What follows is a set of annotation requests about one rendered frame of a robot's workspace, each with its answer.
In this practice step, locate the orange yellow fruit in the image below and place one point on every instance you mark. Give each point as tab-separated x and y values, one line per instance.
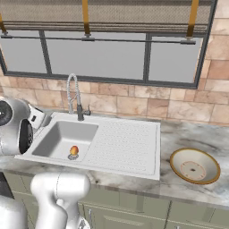
74	150

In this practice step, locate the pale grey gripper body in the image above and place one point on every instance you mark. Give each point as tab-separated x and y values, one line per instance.
47	120

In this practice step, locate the dark framed window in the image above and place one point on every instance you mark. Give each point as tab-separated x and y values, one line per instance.
98	56

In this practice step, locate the grey green cupboard door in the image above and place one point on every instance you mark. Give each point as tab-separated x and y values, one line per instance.
199	219
125	217

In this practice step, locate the black appliance front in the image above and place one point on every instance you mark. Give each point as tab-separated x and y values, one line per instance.
4	186

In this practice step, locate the cream bowl with brown rim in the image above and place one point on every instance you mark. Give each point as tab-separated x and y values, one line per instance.
195	167

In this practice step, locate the beige roman blind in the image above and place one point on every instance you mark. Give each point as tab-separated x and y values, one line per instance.
134	13

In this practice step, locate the silver spring tap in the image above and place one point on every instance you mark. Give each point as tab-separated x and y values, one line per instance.
71	89

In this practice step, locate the white sink with drainboard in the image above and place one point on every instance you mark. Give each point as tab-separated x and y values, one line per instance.
125	146

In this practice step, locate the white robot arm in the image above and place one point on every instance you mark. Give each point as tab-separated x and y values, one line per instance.
53	190

